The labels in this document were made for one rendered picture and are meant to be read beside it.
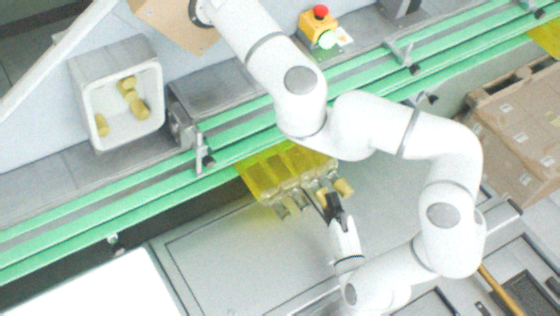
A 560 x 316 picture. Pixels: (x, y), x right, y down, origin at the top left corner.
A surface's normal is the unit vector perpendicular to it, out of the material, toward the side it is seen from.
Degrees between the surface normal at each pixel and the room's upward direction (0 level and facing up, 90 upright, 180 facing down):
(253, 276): 90
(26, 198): 90
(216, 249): 90
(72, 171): 90
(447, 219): 56
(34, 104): 0
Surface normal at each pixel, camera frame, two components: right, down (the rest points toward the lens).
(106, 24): 0.50, 0.74
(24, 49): 0.06, -0.55
